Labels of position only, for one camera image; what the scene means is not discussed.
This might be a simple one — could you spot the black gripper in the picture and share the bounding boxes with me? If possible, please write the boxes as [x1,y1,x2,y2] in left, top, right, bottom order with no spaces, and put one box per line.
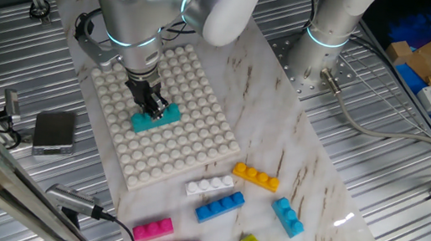
[120,70,172,124]

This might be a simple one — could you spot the teal four-stud block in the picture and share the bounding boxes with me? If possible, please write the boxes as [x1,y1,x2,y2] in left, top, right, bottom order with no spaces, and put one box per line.
[128,97,184,140]

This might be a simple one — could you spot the white studded baseplate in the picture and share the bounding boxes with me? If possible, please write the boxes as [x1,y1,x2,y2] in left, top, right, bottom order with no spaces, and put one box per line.
[74,30,255,207]

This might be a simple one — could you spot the silver digital scale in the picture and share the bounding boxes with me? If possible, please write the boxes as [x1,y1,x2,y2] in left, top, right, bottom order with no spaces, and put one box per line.
[30,106,80,162]

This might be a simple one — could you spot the white four-stud block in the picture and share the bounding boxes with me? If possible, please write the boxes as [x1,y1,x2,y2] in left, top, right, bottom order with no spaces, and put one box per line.
[183,169,236,203]

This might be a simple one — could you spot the blue four-stud block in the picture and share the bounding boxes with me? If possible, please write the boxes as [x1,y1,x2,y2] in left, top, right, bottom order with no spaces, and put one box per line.
[192,185,248,230]

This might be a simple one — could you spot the white marble board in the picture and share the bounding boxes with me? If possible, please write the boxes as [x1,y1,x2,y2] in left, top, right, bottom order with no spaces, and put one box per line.
[18,0,431,241]

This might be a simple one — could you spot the magenta three-stud block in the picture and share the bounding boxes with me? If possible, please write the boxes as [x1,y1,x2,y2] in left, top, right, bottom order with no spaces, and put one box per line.
[131,213,177,241]

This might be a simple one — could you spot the orange-yellow four-stud block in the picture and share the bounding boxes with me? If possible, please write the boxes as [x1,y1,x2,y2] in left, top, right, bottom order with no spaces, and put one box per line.
[230,161,282,194]

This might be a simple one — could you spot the light blue three-stud block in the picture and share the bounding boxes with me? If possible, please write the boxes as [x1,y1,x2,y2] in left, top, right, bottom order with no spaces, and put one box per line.
[267,194,310,241]

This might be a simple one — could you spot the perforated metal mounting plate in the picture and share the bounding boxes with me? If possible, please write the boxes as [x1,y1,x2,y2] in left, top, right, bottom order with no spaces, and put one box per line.
[264,26,363,107]

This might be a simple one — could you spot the small cardboard box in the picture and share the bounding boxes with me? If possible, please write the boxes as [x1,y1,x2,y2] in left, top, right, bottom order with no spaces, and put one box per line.
[383,38,416,69]

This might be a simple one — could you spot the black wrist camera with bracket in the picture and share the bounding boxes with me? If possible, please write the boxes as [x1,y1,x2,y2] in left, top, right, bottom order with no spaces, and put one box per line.
[69,8,125,74]

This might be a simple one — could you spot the large silver camera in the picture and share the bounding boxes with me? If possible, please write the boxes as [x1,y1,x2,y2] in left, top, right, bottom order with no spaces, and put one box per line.
[41,182,108,232]

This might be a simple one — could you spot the small silver camera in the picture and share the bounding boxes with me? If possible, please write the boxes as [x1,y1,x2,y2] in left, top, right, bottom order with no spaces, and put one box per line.
[0,88,26,125]

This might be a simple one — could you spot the black camera clamp mount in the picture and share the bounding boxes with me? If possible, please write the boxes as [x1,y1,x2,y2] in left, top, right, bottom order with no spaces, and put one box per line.
[0,106,28,152]

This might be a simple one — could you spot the thick grey cable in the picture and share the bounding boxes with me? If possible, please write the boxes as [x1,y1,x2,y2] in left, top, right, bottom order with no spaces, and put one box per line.
[309,66,431,168]

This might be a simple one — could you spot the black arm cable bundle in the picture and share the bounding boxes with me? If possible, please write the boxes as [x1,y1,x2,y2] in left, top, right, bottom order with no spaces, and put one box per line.
[300,0,321,32]

